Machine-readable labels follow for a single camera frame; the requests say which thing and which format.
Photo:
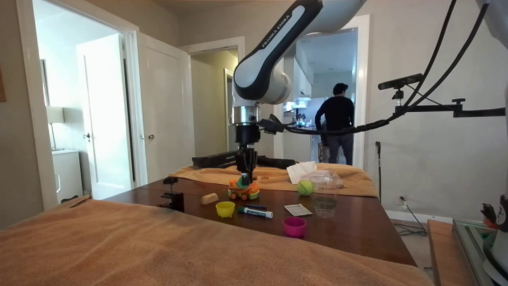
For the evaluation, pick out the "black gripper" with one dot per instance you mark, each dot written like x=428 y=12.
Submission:
x=247 y=137

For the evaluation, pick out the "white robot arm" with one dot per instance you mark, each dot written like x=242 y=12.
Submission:
x=258 y=80

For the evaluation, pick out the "yellow bowl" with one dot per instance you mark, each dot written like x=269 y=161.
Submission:
x=225 y=209

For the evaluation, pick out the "yellow-green tennis ball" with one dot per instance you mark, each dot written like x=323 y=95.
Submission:
x=306 y=188

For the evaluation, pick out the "pink bowl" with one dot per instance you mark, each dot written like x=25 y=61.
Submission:
x=294 y=228

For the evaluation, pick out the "orange toy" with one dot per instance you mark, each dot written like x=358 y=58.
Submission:
x=237 y=190

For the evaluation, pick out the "black dark cloth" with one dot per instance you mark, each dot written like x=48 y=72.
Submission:
x=266 y=161

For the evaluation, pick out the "black long case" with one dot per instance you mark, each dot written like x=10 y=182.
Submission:
x=217 y=161

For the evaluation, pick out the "wooden block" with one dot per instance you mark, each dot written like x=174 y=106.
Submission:
x=209 y=199

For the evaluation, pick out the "marker pen with green cap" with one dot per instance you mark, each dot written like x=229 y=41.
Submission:
x=253 y=212

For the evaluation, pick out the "white card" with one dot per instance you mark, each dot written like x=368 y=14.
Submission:
x=298 y=211

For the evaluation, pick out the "clear plastic container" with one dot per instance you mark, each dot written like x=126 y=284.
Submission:
x=325 y=180

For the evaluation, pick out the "black clamp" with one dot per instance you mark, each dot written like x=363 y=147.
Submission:
x=175 y=199

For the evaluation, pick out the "clear glass cup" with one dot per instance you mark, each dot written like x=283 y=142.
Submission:
x=326 y=206

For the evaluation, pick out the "orange towel far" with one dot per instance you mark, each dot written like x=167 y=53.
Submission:
x=355 y=182

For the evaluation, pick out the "person in dark clothes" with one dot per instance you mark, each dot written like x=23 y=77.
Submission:
x=339 y=112

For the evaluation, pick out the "white open door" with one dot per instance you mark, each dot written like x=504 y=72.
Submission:
x=167 y=107

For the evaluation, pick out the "black stand pole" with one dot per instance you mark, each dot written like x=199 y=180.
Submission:
x=380 y=169

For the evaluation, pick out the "orange towel foreground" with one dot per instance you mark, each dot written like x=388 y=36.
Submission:
x=104 y=244

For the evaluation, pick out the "black camera on boom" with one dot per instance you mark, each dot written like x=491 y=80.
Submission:
x=401 y=82

